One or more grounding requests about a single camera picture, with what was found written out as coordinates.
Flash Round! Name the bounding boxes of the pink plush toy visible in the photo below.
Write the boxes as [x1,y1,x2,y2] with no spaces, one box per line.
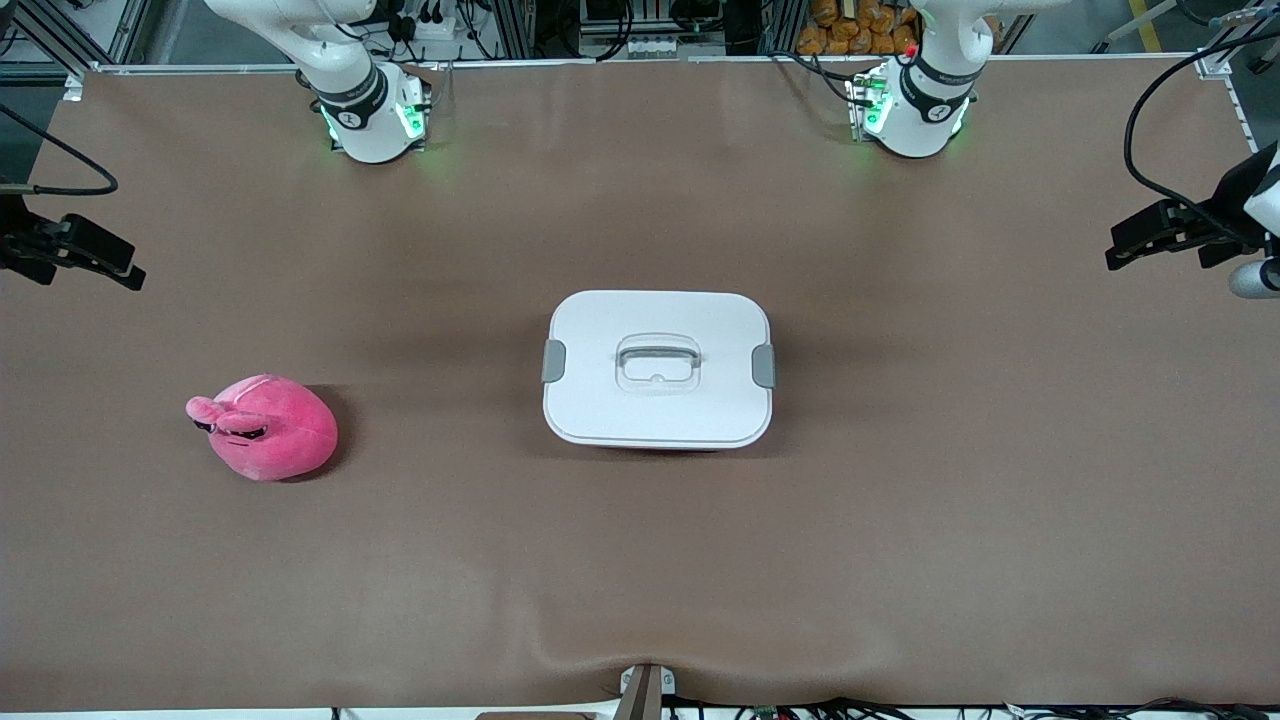
[185,374,339,483]

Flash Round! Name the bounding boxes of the white box lid grey latches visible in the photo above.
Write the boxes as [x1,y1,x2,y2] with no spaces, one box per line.
[541,290,776,449]

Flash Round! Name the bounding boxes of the orange snack pile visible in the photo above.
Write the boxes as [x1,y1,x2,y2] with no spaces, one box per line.
[797,0,921,56]

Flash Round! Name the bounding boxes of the white power strip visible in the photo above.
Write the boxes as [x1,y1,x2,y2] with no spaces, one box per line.
[385,8,463,43]

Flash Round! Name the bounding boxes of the table cover mat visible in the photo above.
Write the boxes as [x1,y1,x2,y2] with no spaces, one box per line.
[0,55,1280,713]

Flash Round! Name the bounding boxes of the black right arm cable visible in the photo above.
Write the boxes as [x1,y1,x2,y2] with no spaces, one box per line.
[0,105,119,197]

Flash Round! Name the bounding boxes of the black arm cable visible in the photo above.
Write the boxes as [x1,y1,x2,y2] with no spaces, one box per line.
[1123,30,1280,246]
[0,105,119,197]

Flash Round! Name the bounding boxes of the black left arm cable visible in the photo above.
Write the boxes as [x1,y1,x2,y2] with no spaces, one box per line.
[1123,30,1280,246]

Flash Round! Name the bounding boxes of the aluminium frame strut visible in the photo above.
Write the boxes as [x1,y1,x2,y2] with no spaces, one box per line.
[0,0,151,66]
[1195,0,1280,81]

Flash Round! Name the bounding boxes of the silver table edge rail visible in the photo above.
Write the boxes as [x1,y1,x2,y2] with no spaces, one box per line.
[62,58,599,101]
[688,50,1201,64]

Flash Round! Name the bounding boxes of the front camera mount post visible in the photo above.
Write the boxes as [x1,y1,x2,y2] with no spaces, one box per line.
[612,662,678,720]

